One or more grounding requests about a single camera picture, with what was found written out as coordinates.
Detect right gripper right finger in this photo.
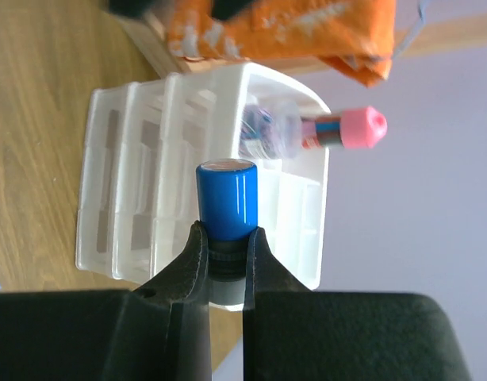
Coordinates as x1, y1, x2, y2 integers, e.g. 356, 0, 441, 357
243, 229, 470, 380

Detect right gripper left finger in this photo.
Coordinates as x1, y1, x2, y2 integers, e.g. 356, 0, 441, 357
0, 223, 212, 380

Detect blue grey stamp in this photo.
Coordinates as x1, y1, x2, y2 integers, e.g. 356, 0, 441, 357
196, 159, 258, 311

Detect paper clip jar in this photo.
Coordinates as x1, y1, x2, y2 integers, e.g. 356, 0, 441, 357
239, 100, 302, 160

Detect pink capped tube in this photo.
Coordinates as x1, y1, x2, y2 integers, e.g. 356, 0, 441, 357
301, 106, 388, 149

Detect white drawer organizer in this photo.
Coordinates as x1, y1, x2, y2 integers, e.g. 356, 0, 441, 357
75, 63, 329, 289

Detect wooden clothes rack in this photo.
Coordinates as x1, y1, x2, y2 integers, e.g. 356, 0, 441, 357
120, 1, 487, 86

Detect orange bleached shorts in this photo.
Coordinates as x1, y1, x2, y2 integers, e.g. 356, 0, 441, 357
166, 0, 396, 87

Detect black garment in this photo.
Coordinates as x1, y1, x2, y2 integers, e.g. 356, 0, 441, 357
100, 0, 255, 21

